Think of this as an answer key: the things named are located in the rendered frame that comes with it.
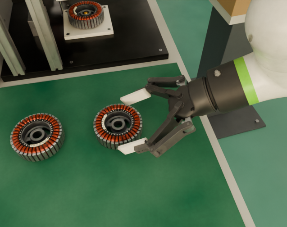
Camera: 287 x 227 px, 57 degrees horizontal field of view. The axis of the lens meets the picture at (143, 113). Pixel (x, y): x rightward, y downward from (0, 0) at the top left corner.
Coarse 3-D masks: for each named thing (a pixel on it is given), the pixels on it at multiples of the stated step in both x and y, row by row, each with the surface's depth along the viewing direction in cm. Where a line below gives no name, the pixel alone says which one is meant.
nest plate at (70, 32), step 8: (104, 8) 89; (64, 16) 86; (104, 16) 86; (64, 24) 83; (104, 24) 83; (64, 32) 80; (72, 32) 80; (80, 32) 80; (88, 32) 80; (96, 32) 80; (104, 32) 81; (112, 32) 81
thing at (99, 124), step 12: (108, 108) 62; (120, 108) 62; (132, 108) 62; (96, 120) 60; (108, 120) 62; (120, 120) 61; (132, 120) 60; (96, 132) 58; (108, 132) 58; (120, 132) 60; (132, 132) 58; (108, 144) 58; (120, 144) 57
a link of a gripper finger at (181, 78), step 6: (150, 78) 62; (156, 78) 61; (162, 78) 60; (168, 78) 59; (174, 78) 58; (180, 78) 57; (156, 84) 63; (162, 84) 61; (168, 84) 60; (174, 84) 59
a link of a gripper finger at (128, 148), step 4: (140, 140) 53; (144, 140) 53; (124, 144) 55; (128, 144) 54; (132, 144) 54; (136, 144) 54; (140, 144) 54; (120, 148) 55; (124, 148) 55; (128, 148) 55; (132, 148) 55; (124, 152) 56; (128, 152) 56; (132, 152) 57
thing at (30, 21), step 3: (45, 6) 82; (45, 9) 81; (30, 15) 79; (30, 18) 78; (48, 18) 84; (27, 21) 77; (30, 21) 77; (30, 24) 78; (33, 24) 78; (30, 27) 79; (33, 27) 79; (33, 30) 80; (33, 33) 80; (36, 33) 81
